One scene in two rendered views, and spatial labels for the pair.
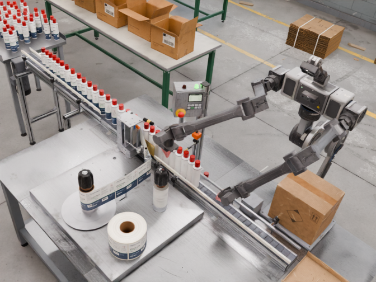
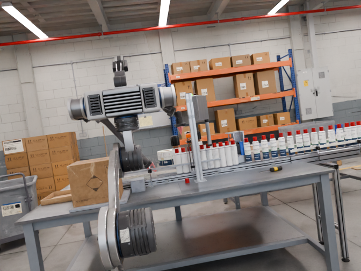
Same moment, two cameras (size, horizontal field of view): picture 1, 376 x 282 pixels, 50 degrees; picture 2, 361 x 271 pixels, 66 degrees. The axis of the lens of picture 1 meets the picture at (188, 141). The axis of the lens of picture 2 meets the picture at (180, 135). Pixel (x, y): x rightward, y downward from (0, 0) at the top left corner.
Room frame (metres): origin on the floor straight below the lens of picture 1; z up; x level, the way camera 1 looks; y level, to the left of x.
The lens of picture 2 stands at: (3.36, -1.64, 1.30)
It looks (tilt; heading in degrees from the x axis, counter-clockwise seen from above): 3 degrees down; 134
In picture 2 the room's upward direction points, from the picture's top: 8 degrees counter-clockwise
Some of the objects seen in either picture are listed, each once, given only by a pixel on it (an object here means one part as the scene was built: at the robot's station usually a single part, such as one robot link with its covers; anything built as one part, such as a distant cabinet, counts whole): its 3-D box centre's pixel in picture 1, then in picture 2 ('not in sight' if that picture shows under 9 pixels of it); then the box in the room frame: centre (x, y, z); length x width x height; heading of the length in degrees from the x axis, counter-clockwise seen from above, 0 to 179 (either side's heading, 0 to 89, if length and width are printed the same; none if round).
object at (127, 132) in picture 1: (130, 134); (236, 147); (2.04, 0.38, 1.01); 0.14 x 0.13 x 0.26; 49
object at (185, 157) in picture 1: (184, 164); (190, 159); (1.84, 0.00, 0.98); 0.05 x 0.05 x 0.20
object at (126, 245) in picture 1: (127, 235); (167, 157); (1.29, 0.26, 0.95); 0.20 x 0.20 x 0.14
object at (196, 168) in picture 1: (196, 173); (178, 161); (1.77, -0.07, 0.98); 0.05 x 0.05 x 0.20
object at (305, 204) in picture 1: (305, 204); (96, 179); (1.61, -0.71, 0.99); 0.30 x 0.24 x 0.27; 51
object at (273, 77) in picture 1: (270, 82); not in sight; (2.14, -0.46, 1.45); 0.09 x 0.08 x 0.12; 50
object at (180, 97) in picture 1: (188, 99); (197, 108); (1.97, 0.02, 1.38); 0.17 x 0.10 x 0.19; 104
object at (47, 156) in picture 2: not in sight; (48, 172); (-2.15, 0.32, 0.70); 1.20 x 0.82 x 1.39; 56
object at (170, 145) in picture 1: (168, 141); (179, 121); (1.68, 0.10, 1.30); 0.10 x 0.07 x 0.07; 51
